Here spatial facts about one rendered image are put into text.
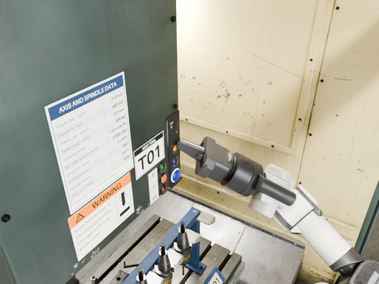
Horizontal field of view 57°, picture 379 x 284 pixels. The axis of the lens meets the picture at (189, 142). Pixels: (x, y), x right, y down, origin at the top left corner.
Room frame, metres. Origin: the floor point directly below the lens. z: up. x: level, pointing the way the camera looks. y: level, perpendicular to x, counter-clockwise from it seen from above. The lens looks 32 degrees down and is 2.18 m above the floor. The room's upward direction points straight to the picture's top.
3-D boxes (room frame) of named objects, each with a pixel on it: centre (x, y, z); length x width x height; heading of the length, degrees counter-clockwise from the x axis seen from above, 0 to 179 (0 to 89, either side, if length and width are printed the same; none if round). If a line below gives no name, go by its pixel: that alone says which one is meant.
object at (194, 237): (0.89, -0.01, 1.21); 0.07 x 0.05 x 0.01; 57
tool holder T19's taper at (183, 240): (0.85, 0.02, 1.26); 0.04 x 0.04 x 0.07
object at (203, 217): (0.98, -0.07, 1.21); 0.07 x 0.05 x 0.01; 57
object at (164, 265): (0.75, 0.08, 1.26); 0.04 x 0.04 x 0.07
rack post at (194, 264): (1.01, -0.02, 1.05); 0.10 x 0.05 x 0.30; 57
